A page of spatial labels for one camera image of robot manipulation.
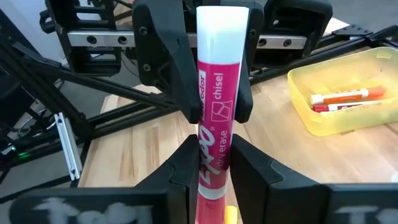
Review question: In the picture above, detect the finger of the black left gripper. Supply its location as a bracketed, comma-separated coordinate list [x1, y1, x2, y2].
[132, 0, 200, 124]
[234, 0, 266, 124]

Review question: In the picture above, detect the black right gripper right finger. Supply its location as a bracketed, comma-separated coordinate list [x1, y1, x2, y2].
[229, 133, 328, 224]

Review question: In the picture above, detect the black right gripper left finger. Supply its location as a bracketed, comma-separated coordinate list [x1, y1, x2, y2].
[134, 133, 200, 224]

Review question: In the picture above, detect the magenta Expo marker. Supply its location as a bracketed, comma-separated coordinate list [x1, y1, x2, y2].
[195, 5, 250, 224]

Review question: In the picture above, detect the yellow highlighter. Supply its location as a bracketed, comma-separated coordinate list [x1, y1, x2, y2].
[224, 205, 239, 224]

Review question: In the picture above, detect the red Expo marker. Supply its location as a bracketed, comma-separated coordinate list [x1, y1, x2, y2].
[312, 100, 382, 113]

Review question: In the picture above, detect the orange Expo marker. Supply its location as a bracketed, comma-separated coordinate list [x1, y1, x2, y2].
[310, 86, 387, 105]

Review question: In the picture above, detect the yellow translucent plastic bin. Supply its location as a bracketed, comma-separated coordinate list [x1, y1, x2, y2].
[287, 46, 398, 137]

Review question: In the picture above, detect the silver aluminium extrusion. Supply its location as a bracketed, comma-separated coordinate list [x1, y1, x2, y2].
[54, 111, 83, 182]

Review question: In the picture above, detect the black aluminium table frame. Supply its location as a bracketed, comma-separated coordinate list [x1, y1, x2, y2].
[0, 9, 398, 200]

